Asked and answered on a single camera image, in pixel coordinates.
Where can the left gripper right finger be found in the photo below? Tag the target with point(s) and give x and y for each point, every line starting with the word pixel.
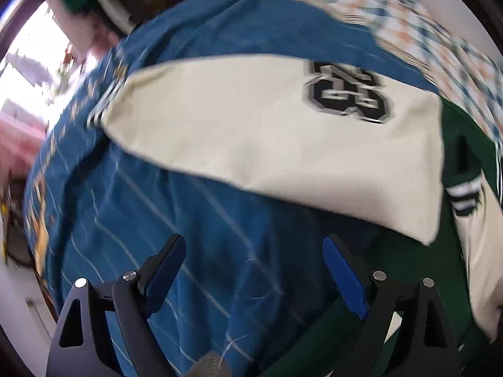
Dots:
pixel 412 313

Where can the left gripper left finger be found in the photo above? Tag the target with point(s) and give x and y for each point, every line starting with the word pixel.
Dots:
pixel 83 342

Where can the green white varsity jacket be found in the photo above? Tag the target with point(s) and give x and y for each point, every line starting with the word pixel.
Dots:
pixel 255 158

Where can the blue striped plaid bed sheet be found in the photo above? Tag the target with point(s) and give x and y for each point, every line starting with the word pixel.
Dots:
pixel 74 216

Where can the floral pink curtain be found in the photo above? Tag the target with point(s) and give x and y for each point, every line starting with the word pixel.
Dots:
pixel 42 69

